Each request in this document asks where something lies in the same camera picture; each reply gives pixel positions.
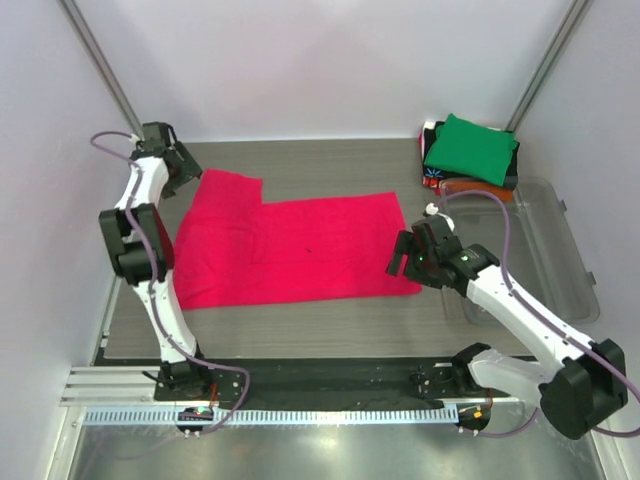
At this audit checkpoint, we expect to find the right aluminium frame post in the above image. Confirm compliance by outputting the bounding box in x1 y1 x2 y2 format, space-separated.
505 0 593 132

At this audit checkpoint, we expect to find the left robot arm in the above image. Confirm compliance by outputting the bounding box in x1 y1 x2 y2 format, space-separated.
90 122 213 400

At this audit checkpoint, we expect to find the green folded t shirt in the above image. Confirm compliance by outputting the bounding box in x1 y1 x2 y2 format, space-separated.
426 114 520 187

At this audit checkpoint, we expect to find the left aluminium frame post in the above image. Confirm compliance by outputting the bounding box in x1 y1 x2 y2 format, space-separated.
58 0 143 141

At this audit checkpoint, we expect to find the clear plastic bin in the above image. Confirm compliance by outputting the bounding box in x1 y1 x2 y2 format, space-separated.
443 177 600 326

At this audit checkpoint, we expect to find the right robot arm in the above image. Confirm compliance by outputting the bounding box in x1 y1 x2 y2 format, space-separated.
387 214 630 440

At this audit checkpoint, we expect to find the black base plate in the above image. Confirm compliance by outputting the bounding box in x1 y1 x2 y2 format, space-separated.
143 357 489 412

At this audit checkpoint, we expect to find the white slotted cable duct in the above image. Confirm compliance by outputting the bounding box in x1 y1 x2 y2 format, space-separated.
84 404 459 428

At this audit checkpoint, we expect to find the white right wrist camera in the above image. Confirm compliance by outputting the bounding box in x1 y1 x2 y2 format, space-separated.
424 202 455 232

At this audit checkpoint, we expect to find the red t shirt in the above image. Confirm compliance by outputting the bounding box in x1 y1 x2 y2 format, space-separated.
173 169 421 310

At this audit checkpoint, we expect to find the aluminium rail profile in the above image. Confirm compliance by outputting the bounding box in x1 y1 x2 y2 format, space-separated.
60 366 159 406

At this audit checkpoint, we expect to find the aluminium frame post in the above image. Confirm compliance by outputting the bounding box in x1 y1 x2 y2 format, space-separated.
505 0 593 132
58 0 143 141

